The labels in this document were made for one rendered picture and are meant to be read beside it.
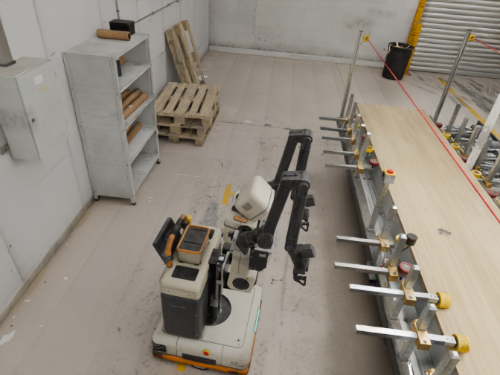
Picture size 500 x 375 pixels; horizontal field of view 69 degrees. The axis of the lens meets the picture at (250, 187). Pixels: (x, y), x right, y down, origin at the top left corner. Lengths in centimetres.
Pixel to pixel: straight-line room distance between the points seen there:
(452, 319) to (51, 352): 254
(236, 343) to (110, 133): 222
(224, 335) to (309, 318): 80
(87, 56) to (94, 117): 55
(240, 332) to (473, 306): 139
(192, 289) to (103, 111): 203
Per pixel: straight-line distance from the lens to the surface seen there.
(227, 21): 957
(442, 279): 243
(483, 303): 243
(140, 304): 314
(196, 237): 228
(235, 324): 264
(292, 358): 288
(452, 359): 176
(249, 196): 183
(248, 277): 221
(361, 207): 309
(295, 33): 950
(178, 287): 218
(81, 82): 358
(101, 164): 391
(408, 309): 257
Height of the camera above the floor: 246
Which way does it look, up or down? 35 degrees down
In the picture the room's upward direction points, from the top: 5 degrees clockwise
